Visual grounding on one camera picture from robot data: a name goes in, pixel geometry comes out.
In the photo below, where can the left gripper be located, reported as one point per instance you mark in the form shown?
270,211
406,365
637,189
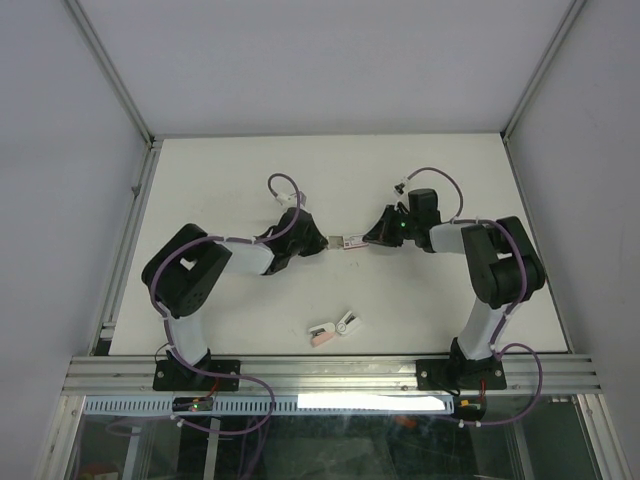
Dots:
317,243

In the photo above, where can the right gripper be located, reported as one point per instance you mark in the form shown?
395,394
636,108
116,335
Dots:
381,233

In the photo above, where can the pink white stapler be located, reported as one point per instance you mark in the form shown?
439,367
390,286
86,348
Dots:
321,334

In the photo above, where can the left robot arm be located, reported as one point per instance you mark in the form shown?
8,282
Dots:
182,274

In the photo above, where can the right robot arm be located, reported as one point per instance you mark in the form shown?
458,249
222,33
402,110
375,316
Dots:
504,267

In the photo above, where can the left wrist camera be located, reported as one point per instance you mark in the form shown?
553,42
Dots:
291,200

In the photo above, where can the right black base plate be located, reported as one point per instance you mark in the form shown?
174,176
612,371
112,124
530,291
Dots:
454,376

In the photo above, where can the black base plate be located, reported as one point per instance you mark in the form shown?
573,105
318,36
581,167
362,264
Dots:
454,376
200,375

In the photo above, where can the white slotted cable duct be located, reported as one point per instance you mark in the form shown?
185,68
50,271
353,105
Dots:
301,404

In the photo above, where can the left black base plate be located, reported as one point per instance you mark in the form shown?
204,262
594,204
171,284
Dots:
200,375

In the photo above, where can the aluminium mounting rail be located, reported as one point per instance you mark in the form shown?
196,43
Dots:
554,374

